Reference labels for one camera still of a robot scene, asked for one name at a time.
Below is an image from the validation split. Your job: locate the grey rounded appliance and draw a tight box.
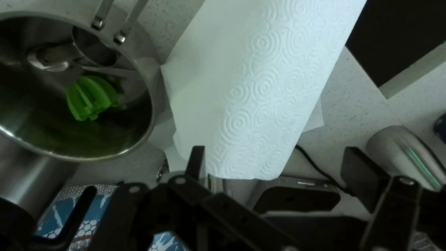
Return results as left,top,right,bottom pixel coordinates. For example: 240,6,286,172
366,124,446,193

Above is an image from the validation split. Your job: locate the green plastic toy vegetable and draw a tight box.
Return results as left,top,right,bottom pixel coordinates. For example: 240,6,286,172
66,74,121,124

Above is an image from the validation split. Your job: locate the blue and white patterned plate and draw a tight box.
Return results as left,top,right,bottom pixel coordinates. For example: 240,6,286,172
33,183,189,251

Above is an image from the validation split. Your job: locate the dark cabinet door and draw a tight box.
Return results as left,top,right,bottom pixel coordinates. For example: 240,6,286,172
345,0,446,89

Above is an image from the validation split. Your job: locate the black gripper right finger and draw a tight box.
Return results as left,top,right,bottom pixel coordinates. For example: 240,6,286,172
341,145,446,251

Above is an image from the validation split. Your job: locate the black and steel coffee appliance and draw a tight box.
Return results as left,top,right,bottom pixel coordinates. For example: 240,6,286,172
246,174,345,220

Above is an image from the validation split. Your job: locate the steel canister with black lid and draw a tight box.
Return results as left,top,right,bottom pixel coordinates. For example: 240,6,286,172
0,133,80,251

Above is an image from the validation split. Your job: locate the thin black power cord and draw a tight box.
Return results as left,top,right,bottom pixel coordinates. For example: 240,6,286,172
295,142,352,194

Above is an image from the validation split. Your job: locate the stainless steel saucepan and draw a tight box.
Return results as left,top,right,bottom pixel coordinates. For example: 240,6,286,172
0,0,160,165

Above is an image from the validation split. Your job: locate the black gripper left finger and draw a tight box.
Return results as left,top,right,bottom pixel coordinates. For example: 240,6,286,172
88,144,302,251

